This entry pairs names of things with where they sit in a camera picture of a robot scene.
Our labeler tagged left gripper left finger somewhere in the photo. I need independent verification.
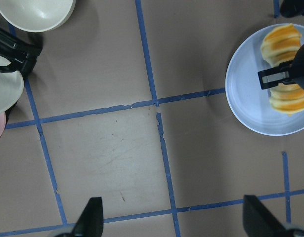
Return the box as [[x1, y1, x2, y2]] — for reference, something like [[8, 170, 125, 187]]
[[72, 197, 104, 237]]

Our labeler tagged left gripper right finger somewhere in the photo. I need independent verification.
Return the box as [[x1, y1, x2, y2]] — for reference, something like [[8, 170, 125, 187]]
[[242, 195, 290, 237]]

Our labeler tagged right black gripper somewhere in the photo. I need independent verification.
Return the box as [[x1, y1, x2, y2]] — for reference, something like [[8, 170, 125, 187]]
[[258, 44, 304, 90]]

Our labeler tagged light blue plate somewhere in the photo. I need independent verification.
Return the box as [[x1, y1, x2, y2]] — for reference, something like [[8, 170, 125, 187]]
[[225, 25, 304, 136]]

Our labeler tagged orange striped bread roll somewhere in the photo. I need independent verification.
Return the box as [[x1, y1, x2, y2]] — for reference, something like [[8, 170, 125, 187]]
[[261, 24, 304, 116]]

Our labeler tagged cream plate in rack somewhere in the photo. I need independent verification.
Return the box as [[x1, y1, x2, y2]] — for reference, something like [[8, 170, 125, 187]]
[[0, 53, 25, 117]]

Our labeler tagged black dish rack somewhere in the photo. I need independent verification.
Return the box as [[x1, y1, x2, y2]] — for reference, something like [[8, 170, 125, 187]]
[[0, 28, 42, 78]]

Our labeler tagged cream bowl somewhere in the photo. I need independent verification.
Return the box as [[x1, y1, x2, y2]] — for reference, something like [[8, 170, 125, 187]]
[[0, 0, 76, 33]]

